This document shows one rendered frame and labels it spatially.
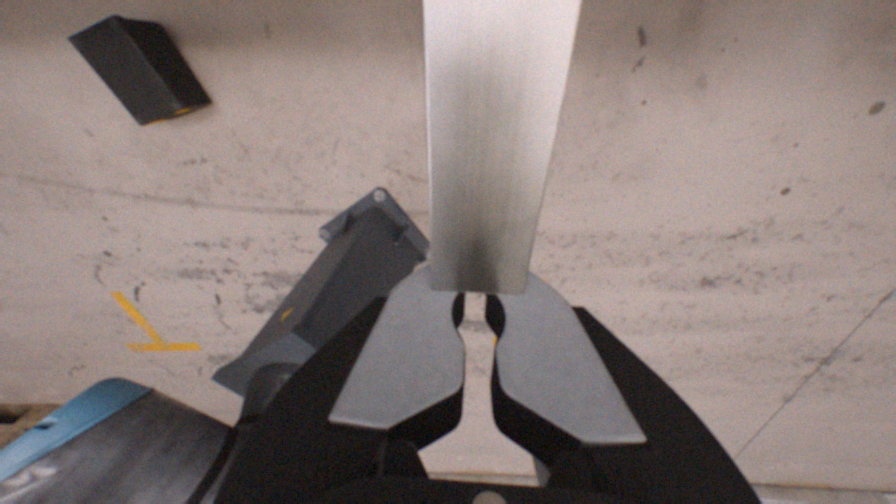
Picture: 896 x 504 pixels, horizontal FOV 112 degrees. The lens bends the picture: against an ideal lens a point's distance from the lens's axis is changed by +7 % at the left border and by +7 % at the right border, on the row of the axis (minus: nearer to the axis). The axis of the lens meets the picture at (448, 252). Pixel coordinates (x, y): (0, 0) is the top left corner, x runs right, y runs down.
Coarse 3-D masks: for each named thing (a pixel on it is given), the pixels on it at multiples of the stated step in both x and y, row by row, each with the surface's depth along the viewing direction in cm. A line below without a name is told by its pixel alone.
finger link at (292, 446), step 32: (352, 320) 8; (320, 352) 7; (352, 352) 7; (288, 384) 7; (320, 384) 7; (288, 416) 6; (320, 416) 6; (256, 448) 5; (288, 448) 6; (320, 448) 5; (352, 448) 6; (384, 448) 6; (224, 480) 5; (256, 480) 5; (288, 480) 5; (320, 480) 5
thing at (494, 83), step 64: (448, 0) 6; (512, 0) 5; (576, 0) 5; (448, 64) 6; (512, 64) 6; (448, 128) 7; (512, 128) 7; (448, 192) 8; (512, 192) 7; (448, 256) 9; (512, 256) 8
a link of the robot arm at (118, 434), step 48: (96, 384) 36; (48, 432) 31; (96, 432) 33; (144, 432) 35; (192, 432) 39; (0, 480) 28; (48, 480) 30; (96, 480) 32; (144, 480) 34; (192, 480) 37
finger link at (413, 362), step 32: (416, 288) 10; (384, 320) 8; (416, 320) 8; (448, 320) 8; (384, 352) 7; (416, 352) 7; (448, 352) 7; (352, 384) 7; (384, 384) 7; (416, 384) 7; (448, 384) 7; (352, 416) 6; (384, 416) 6; (416, 416) 6; (448, 416) 7; (416, 448) 7
